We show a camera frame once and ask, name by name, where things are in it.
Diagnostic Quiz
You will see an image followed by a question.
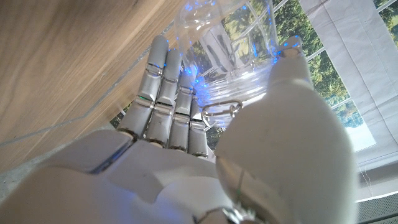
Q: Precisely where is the clear hinged glass jar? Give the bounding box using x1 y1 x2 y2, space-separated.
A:
174 0 280 128

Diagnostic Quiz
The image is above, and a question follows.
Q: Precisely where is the printed window backdrop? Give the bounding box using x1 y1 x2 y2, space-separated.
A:
110 0 398 166

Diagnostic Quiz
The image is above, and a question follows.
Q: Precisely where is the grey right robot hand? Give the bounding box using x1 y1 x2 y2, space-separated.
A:
0 34 358 224

